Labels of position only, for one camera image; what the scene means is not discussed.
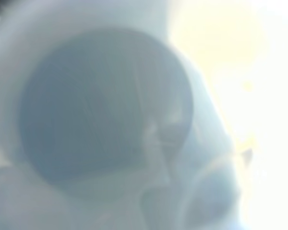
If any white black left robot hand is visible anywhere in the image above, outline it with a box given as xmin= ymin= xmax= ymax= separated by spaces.
xmin=182 ymin=155 xmax=242 ymax=230

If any large clear plastic syringe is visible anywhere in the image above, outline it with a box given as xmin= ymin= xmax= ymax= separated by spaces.
xmin=0 ymin=0 xmax=245 ymax=230

